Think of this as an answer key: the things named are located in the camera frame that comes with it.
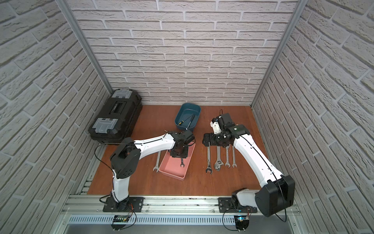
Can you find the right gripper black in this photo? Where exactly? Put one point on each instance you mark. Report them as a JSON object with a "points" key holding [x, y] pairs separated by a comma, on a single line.
{"points": [[212, 142]]}

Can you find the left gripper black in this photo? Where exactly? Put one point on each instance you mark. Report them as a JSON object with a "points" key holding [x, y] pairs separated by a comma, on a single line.
{"points": [[178, 152]]}

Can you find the short silver combination wrench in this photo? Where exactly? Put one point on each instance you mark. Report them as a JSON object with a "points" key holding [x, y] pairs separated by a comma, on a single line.
{"points": [[182, 163]]}

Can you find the silver adjustable wrench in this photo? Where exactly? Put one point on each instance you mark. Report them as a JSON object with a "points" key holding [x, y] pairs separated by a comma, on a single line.
{"points": [[218, 162]]}

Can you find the pink plastic storage box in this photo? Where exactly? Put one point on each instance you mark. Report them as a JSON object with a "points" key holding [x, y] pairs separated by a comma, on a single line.
{"points": [[171, 167]]}

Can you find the small silver combination wrench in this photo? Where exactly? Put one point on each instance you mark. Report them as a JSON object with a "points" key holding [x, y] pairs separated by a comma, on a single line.
{"points": [[227, 163]]}

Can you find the large silver combination wrench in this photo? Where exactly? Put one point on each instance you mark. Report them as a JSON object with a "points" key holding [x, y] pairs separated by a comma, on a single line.
{"points": [[209, 169]]}

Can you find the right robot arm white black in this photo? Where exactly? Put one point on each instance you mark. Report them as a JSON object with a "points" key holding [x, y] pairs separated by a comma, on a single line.
{"points": [[277, 190]]}

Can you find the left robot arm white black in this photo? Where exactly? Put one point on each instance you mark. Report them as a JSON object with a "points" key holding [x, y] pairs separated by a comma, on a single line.
{"points": [[124, 160]]}

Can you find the black yellow screwdriver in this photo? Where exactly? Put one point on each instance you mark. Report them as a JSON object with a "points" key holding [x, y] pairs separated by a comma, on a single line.
{"points": [[185, 119]]}

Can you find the black tool in teal bin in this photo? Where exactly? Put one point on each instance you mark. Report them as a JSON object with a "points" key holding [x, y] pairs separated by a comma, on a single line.
{"points": [[191, 120]]}

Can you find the teal plastic bin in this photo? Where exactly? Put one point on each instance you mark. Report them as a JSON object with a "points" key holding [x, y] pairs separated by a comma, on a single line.
{"points": [[187, 116]]}

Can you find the black toolbox grey latches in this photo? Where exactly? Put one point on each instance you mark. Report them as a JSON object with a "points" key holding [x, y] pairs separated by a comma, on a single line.
{"points": [[117, 118]]}

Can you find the right controller board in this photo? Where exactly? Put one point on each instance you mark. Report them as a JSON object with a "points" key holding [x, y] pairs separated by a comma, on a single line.
{"points": [[241, 222]]}

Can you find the controller board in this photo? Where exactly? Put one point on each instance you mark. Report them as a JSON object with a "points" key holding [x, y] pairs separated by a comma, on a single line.
{"points": [[241, 222], [120, 222]]}

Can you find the left controller board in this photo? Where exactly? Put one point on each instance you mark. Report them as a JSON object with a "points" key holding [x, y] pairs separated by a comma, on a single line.
{"points": [[120, 222]]}

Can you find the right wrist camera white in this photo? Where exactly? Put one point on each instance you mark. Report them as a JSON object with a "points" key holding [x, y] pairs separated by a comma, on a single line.
{"points": [[215, 126]]}

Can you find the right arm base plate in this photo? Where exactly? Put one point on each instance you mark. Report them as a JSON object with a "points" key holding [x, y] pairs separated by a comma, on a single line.
{"points": [[231, 205]]}

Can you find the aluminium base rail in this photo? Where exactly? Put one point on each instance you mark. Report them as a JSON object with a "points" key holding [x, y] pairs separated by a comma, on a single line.
{"points": [[158, 210]]}

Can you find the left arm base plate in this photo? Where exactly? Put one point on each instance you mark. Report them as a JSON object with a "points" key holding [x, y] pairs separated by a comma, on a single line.
{"points": [[131, 203]]}

